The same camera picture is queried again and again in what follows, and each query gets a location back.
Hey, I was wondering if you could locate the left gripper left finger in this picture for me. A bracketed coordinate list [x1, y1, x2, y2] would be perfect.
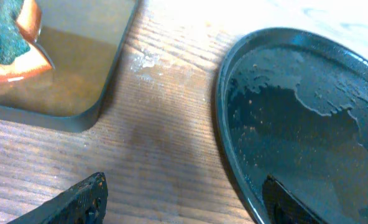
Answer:
[9, 172, 108, 224]

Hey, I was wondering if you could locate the green yellow sponge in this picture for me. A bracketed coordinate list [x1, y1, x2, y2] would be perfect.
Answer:
[0, 0, 54, 82]

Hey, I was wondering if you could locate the black round tray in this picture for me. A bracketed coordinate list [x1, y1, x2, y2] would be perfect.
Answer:
[215, 27, 368, 223]

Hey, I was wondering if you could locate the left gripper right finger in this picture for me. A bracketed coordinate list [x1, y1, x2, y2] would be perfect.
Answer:
[262, 175, 321, 224]

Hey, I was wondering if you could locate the black rectangular water tray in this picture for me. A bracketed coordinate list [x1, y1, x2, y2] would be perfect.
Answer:
[0, 0, 139, 132]

